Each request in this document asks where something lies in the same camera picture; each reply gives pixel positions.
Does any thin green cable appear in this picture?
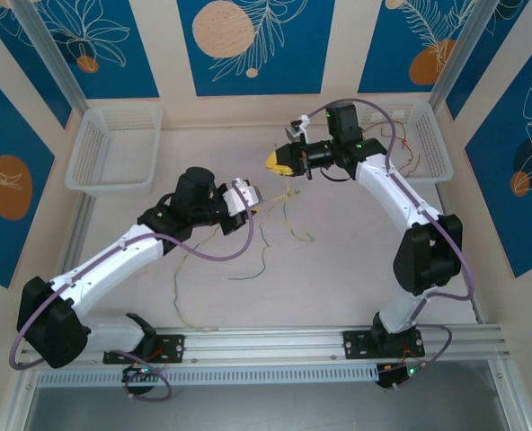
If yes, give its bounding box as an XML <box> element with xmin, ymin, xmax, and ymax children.
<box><xmin>227</xmin><ymin>190</ymin><xmax>301</xmax><ymax>282</ymax></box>

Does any thin red cable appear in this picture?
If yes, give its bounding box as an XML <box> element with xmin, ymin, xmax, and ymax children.
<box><xmin>398</xmin><ymin>138</ymin><xmax>422</xmax><ymax>177</ymax></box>
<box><xmin>365</xmin><ymin>117</ymin><xmax>409</xmax><ymax>149</ymax></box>

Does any thin yellow cable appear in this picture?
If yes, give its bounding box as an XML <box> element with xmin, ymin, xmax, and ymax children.
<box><xmin>173</xmin><ymin>174</ymin><xmax>315</xmax><ymax>333</ymax></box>

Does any white plastic basket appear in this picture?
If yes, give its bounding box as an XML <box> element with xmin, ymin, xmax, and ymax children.
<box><xmin>352</xmin><ymin>98</ymin><xmax>455</xmax><ymax>184</ymax></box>
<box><xmin>64</xmin><ymin>105</ymin><xmax>164</xmax><ymax>198</ymax></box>

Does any small circuit board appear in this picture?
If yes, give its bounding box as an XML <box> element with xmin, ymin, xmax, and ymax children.
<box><xmin>376</xmin><ymin>362</ymin><xmax>422</xmax><ymax>392</ymax></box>
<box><xmin>120</xmin><ymin>364</ymin><xmax>163</xmax><ymax>386</ymax></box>

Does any blue floral wall panel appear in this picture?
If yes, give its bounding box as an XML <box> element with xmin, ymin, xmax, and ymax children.
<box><xmin>445</xmin><ymin>0</ymin><xmax>532</xmax><ymax>121</ymax></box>
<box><xmin>0</xmin><ymin>62</ymin><xmax>57</xmax><ymax>289</ymax></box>
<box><xmin>465</xmin><ymin>31</ymin><xmax>532</xmax><ymax>278</ymax></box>
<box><xmin>358</xmin><ymin>0</ymin><xmax>481</xmax><ymax>94</ymax></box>
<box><xmin>0</xmin><ymin>6</ymin><xmax>73</xmax><ymax>131</ymax></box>
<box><xmin>177</xmin><ymin>0</ymin><xmax>337</xmax><ymax>97</ymax></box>
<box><xmin>34</xmin><ymin>0</ymin><xmax>160</xmax><ymax>99</ymax></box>

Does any aluminium mounting rail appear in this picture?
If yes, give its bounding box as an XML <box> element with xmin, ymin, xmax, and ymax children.
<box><xmin>22</xmin><ymin>323</ymin><xmax>509</xmax><ymax>363</ymax></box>

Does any aluminium frame post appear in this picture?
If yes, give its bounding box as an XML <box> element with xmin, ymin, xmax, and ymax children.
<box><xmin>429</xmin><ymin>0</ymin><xmax>512</xmax><ymax>109</ymax></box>
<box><xmin>9</xmin><ymin>0</ymin><xmax>91</xmax><ymax>113</ymax></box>

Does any grey slotted cable duct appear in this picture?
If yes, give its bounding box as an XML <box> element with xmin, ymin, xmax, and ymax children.
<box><xmin>34</xmin><ymin>362</ymin><xmax>380</xmax><ymax>388</ymax></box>

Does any purple cable loop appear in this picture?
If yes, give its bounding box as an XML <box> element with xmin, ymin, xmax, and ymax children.
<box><xmin>112</xmin><ymin>349</ymin><xmax>173</xmax><ymax>402</ymax></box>

